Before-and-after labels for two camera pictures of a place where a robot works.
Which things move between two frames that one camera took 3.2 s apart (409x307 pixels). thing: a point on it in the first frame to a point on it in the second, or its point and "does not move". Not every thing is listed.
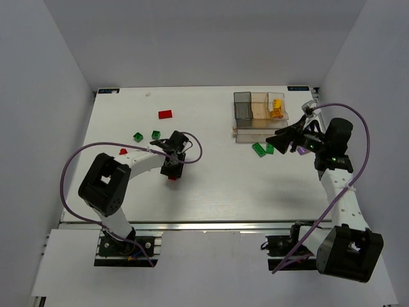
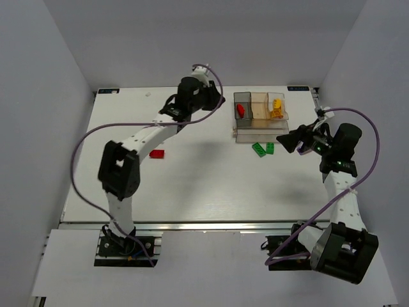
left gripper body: x=172 y=169 to x=210 y=96
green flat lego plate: x=259 y=149 does not move
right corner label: x=298 y=88 does not move
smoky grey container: x=243 y=109 does not move
